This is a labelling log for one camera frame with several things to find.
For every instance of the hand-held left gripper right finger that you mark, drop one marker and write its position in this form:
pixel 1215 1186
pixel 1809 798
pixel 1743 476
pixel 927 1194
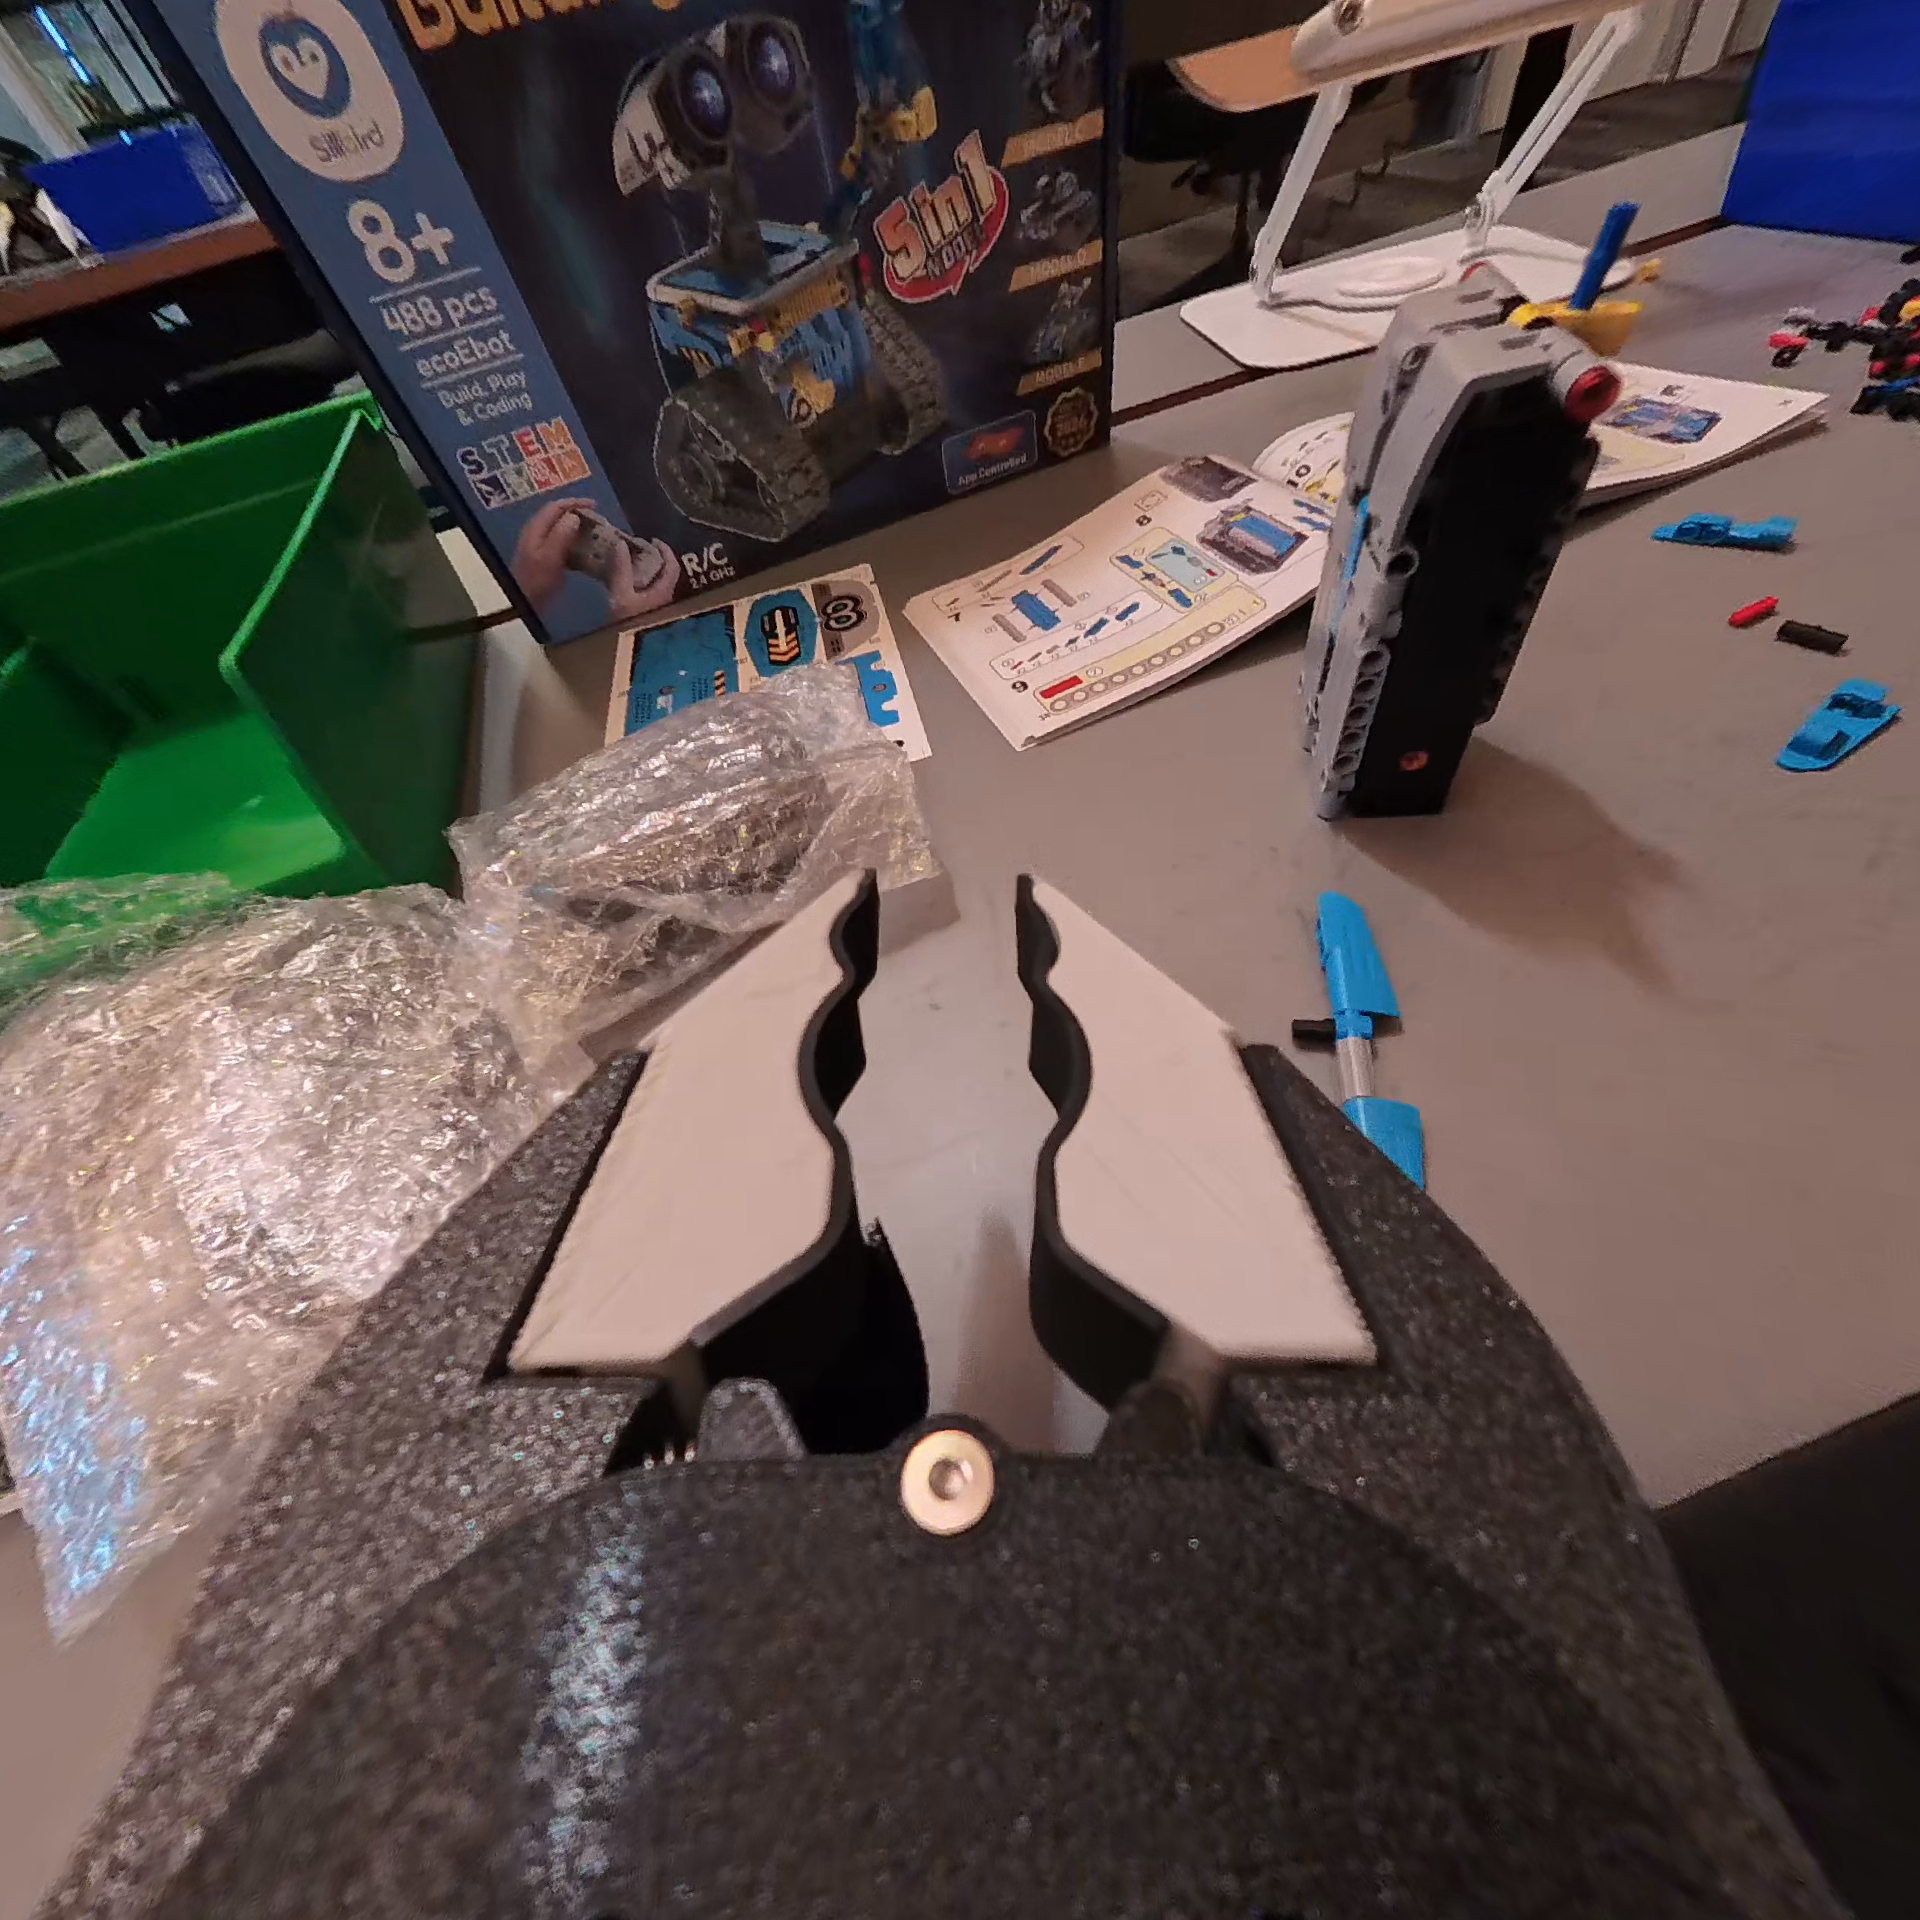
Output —
pixel 1200 1201

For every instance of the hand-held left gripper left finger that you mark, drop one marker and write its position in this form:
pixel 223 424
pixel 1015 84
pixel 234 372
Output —
pixel 692 1201

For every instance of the blue grey axle assembly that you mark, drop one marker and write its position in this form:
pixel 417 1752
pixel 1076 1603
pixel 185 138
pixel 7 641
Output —
pixel 1381 1133

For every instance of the blue curved brick panel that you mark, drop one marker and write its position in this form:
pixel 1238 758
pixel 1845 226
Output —
pixel 1357 960
pixel 1837 726

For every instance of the grey desk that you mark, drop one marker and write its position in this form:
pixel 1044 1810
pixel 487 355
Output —
pixel 1200 842

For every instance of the blue sticker sheet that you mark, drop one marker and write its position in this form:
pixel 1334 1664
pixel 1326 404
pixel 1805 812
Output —
pixel 767 654

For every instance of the folded instruction leaflet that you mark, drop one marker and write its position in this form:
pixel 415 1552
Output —
pixel 1126 586

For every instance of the black blue brick model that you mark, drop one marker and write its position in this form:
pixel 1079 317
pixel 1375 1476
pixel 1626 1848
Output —
pixel 1456 572

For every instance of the green plastic bin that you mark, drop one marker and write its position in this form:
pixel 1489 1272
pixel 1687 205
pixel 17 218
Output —
pixel 210 660

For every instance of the black perforated panel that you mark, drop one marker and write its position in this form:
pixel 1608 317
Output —
pixel 1815 1681

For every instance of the black connector pin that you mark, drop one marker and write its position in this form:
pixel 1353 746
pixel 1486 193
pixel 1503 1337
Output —
pixel 1814 634

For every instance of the large blue brick panel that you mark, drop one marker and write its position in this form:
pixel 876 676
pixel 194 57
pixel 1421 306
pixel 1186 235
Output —
pixel 1725 531

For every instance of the robot kit box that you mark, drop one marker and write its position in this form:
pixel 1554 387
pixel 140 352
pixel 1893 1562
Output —
pixel 601 270

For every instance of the wooden table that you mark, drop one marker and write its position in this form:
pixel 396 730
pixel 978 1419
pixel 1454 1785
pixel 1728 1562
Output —
pixel 152 286

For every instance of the pile of small bricks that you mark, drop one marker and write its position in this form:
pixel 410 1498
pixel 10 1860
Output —
pixel 1861 336

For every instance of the blue storage crate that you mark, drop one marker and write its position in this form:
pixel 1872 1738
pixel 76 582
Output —
pixel 136 187

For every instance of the blue plastic bin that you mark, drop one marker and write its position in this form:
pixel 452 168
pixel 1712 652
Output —
pixel 1831 106

